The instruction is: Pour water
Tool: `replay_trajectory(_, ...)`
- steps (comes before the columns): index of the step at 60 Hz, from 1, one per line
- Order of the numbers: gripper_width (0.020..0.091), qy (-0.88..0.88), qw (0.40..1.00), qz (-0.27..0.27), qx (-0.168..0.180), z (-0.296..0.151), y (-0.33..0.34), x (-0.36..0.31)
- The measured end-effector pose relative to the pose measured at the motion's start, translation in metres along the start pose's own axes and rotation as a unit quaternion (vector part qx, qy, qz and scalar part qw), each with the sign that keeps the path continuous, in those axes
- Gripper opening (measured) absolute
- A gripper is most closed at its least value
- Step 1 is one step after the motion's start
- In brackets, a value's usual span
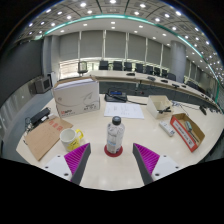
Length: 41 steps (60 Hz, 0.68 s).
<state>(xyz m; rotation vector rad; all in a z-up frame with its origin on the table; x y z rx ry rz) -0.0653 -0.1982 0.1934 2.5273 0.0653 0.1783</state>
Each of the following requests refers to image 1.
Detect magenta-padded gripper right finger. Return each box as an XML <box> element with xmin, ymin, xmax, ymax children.
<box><xmin>132</xmin><ymin>143</ymin><xmax>184</xmax><ymax>186</ymax></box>

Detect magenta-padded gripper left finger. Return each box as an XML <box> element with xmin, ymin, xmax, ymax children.
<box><xmin>41</xmin><ymin>142</ymin><xmax>92</xmax><ymax>186</ymax></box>

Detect clear plastic water bottle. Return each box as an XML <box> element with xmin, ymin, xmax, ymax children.
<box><xmin>106</xmin><ymin>115</ymin><xmax>126</xmax><ymax>155</ymax></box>

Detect flat round red coaster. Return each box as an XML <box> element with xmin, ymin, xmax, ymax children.
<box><xmin>103</xmin><ymin>144</ymin><xmax>124</xmax><ymax>158</ymax></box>

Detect white remote control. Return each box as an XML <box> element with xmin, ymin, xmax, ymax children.
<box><xmin>158</xmin><ymin>120</ymin><xmax>176</xmax><ymax>138</ymax></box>

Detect brown paper envelope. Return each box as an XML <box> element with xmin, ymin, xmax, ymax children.
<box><xmin>23</xmin><ymin>116</ymin><xmax>74</xmax><ymax>162</ymax></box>

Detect open cardboard box red side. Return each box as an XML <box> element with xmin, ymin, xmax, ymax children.
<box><xmin>169</xmin><ymin>112</ymin><xmax>206</xmax><ymax>153</ymax></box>

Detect small open white box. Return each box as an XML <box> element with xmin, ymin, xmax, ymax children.
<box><xmin>146</xmin><ymin>95</ymin><xmax>175</xmax><ymax>120</ymax></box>

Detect small green grey device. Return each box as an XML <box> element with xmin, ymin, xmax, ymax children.
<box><xmin>184</xmin><ymin>120</ymin><xmax>194</xmax><ymax>133</ymax></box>

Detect white printed paper sheet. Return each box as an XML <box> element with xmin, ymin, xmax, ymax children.
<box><xmin>103</xmin><ymin>101</ymin><xmax>145</xmax><ymax>120</ymax></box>

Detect black power adapter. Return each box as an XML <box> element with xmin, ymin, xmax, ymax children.
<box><xmin>29</xmin><ymin>106</ymin><xmax>52</xmax><ymax>125</ymax></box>

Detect white copy paper carton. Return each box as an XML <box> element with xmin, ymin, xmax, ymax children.
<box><xmin>52</xmin><ymin>75</ymin><xmax>101</xmax><ymax>118</ymax></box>

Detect black desk phone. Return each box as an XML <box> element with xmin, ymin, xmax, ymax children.
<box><xmin>104</xmin><ymin>88</ymin><xmax>128</xmax><ymax>103</ymax></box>

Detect grey box monitor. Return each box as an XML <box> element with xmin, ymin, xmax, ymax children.
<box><xmin>34</xmin><ymin>75</ymin><xmax>53</xmax><ymax>95</ymax></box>

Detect long curved conference desk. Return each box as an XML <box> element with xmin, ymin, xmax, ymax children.
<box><xmin>83</xmin><ymin>69</ymin><xmax>223</xmax><ymax>113</ymax></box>

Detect row of black office chairs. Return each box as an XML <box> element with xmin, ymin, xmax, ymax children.
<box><xmin>77</xmin><ymin>59</ymin><xmax>201</xmax><ymax>91</ymax></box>

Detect round ceiling lights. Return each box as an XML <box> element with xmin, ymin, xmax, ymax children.
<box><xmin>16</xmin><ymin>0</ymin><xmax>224</xmax><ymax>81</ymax></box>

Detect white mug with yellow handle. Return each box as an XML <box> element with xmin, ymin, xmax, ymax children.
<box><xmin>59</xmin><ymin>128</ymin><xmax>84</xmax><ymax>153</ymax></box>

